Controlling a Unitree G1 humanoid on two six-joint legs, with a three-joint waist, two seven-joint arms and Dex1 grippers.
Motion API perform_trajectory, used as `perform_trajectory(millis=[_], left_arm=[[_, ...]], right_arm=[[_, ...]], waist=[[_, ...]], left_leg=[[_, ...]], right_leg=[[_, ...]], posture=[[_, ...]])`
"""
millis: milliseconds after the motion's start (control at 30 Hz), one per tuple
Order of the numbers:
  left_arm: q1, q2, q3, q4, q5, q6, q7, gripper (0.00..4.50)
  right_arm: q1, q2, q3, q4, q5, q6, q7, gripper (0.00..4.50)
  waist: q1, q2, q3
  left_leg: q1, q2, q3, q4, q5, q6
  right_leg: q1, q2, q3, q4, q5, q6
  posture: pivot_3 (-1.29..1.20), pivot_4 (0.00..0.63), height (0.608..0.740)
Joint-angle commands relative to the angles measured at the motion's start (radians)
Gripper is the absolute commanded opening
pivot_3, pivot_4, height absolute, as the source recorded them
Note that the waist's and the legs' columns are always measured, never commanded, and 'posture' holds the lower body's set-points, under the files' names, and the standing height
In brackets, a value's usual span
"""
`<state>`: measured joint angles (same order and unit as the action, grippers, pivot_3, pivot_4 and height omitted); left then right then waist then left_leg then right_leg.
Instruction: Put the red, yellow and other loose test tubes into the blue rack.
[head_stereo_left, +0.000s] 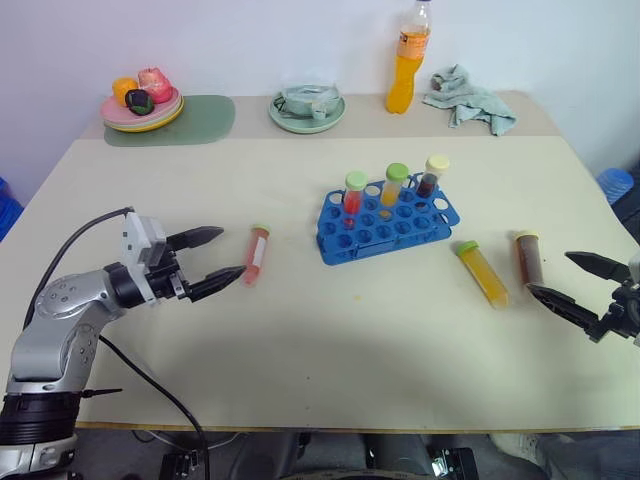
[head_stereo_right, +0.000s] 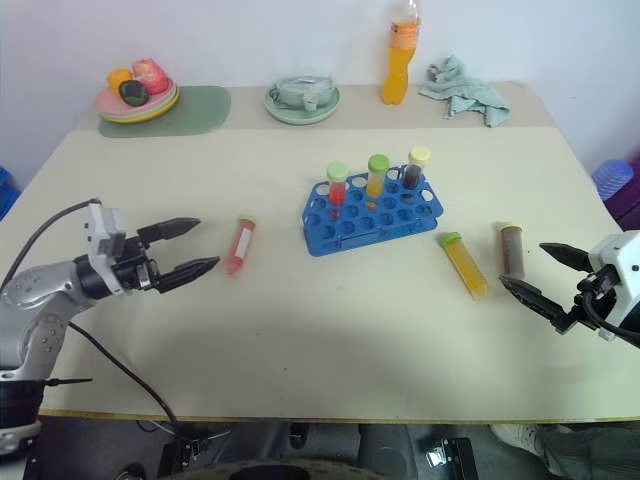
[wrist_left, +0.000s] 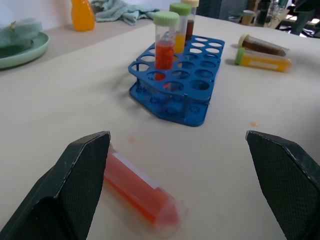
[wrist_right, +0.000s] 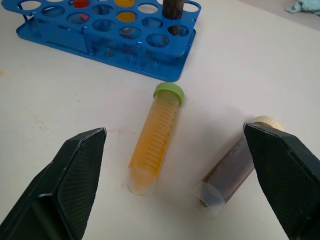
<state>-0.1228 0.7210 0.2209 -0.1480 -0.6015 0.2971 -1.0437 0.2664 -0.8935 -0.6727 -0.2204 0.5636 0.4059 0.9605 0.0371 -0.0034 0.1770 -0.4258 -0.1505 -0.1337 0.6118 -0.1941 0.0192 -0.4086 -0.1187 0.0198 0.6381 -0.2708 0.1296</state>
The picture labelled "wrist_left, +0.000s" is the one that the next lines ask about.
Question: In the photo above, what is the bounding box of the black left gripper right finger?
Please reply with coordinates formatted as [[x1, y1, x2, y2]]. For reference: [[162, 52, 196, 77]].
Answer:
[[246, 130, 320, 240]]

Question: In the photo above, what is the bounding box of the orange drink bottle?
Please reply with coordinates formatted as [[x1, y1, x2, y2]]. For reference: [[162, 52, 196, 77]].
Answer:
[[70, 0, 96, 32]]

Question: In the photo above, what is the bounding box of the red tube green cap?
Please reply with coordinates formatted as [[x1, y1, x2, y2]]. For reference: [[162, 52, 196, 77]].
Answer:
[[153, 11, 180, 82], [103, 146, 189, 237]]

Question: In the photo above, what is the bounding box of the yellow tube green cap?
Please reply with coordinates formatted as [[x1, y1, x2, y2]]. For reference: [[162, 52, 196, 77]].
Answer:
[[169, 3, 192, 54], [234, 47, 293, 73]]

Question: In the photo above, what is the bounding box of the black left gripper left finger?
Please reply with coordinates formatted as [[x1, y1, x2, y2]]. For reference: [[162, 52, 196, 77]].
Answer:
[[0, 130, 112, 240]]

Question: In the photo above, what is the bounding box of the pale green plate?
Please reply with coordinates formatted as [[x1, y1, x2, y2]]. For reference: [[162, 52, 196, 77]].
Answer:
[[0, 31, 50, 70]]

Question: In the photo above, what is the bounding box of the blue test tube rack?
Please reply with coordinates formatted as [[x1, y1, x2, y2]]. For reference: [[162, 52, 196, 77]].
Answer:
[[127, 35, 226, 128]]

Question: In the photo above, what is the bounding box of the teal crumpled cloth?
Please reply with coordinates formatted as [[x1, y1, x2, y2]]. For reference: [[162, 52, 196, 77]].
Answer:
[[90, 0, 161, 27]]

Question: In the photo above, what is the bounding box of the brown paper cup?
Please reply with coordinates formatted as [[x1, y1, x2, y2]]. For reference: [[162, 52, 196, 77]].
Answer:
[[241, 10, 256, 26]]

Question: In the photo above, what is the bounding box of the brown tube cream cap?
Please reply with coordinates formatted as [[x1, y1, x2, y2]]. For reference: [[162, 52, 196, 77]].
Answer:
[[237, 33, 290, 57], [180, 0, 200, 42]]

